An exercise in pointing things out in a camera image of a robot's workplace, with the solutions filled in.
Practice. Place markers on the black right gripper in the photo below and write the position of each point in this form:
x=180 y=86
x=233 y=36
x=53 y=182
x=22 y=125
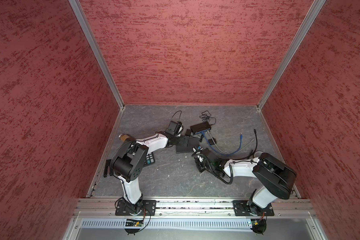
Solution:
x=198 y=165

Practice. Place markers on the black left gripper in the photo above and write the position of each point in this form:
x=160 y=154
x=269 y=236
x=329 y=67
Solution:
x=181 y=143

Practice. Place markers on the black network switch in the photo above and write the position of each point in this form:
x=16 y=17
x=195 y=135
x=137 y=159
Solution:
x=199 y=128
x=192 y=143

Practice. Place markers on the black power adapter with cable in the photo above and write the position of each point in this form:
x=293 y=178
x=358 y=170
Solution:
x=206 y=116

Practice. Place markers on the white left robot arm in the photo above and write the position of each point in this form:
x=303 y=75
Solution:
x=130 y=158

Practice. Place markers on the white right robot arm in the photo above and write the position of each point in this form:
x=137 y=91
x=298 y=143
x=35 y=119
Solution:
x=276 y=177

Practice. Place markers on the black calculator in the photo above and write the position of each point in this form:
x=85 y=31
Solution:
x=150 y=160

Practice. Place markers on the glass jar with brown contents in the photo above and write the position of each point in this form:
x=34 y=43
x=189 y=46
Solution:
x=126 y=137

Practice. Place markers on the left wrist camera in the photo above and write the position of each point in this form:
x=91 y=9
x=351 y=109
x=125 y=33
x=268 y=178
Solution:
x=175 y=128

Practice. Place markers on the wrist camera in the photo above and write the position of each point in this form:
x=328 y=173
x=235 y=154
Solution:
x=175 y=128
x=197 y=149

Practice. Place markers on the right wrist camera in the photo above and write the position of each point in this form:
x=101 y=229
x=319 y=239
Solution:
x=197 y=149

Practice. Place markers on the black tool by left wall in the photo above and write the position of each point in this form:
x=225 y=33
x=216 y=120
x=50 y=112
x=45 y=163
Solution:
x=107 y=168

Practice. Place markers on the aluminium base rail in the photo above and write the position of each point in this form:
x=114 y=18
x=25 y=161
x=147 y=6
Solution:
x=214 y=208

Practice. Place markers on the aluminium left corner post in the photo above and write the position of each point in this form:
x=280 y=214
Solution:
x=85 y=26

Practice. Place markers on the aluminium corner post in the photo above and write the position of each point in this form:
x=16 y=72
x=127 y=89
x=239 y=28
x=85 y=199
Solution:
x=85 y=26
x=305 y=26

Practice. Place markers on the aluminium right corner post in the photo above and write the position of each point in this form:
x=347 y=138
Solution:
x=305 y=26

